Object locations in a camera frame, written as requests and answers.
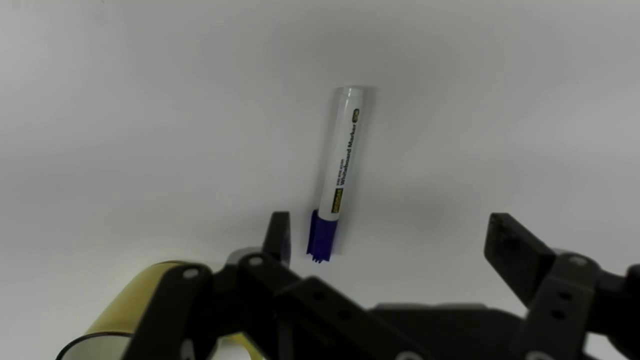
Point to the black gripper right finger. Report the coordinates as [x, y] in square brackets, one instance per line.
[566, 301]

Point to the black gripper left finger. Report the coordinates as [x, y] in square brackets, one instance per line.
[312, 321]

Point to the blue capped white marker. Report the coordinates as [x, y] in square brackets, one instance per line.
[342, 153]

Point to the yellow tape roll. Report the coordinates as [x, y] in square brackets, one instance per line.
[127, 301]

